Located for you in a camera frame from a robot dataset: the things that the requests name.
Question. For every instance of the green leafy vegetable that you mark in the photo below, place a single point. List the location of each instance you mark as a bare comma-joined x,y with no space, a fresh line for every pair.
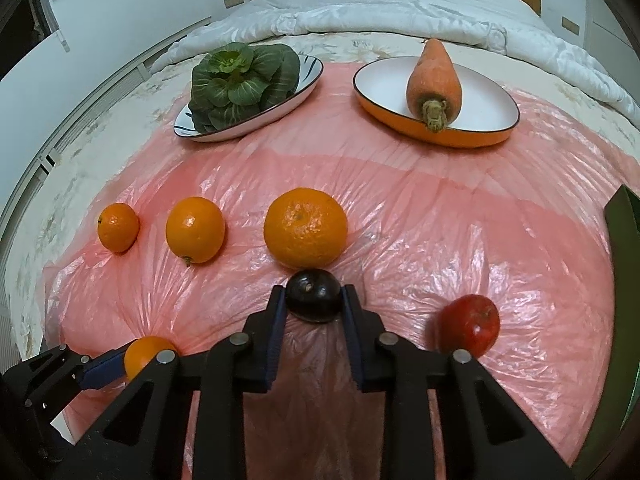
240,85

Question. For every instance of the carrot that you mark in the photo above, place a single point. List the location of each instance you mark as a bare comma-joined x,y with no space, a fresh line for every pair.
432,77

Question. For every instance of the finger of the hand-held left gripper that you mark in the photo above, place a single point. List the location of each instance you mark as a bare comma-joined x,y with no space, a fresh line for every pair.
102,369

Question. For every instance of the white duvet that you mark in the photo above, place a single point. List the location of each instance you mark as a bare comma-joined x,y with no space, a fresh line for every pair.
400,10

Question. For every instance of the white plate dark rim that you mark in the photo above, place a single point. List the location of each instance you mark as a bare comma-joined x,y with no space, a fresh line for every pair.
305,77

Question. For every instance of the pink plastic sheet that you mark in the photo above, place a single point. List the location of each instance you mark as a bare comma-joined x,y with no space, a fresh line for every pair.
400,200

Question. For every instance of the orange enamel dish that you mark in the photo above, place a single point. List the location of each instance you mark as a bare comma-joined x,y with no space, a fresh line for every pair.
480,105

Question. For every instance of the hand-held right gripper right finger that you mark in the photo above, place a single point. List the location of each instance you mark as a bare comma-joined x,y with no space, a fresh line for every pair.
352,340

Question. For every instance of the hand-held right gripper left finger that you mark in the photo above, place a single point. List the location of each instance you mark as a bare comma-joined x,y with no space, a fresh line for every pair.
274,340

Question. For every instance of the wall switch plate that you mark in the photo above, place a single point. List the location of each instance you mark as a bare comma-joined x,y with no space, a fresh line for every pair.
571,25
234,1

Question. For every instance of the orange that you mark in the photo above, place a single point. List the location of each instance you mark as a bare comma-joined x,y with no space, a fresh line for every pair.
118,227
145,352
305,227
195,230

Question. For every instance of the dark plum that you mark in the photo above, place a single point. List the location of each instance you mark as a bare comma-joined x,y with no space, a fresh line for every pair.
314,294

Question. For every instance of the red apple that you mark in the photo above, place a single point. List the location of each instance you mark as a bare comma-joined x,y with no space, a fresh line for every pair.
470,325

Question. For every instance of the green tray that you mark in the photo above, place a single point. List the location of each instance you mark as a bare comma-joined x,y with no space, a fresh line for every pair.
620,270

